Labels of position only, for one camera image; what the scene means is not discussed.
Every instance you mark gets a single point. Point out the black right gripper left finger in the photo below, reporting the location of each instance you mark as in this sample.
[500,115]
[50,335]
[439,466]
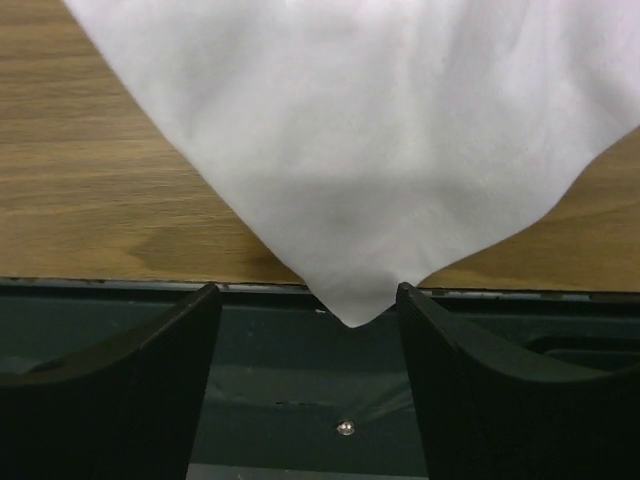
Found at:
[124,408]

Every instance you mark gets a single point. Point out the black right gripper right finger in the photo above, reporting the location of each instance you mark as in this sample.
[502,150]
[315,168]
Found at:
[487,408]

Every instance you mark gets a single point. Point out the white printed t-shirt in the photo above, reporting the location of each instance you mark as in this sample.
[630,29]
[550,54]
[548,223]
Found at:
[371,143]

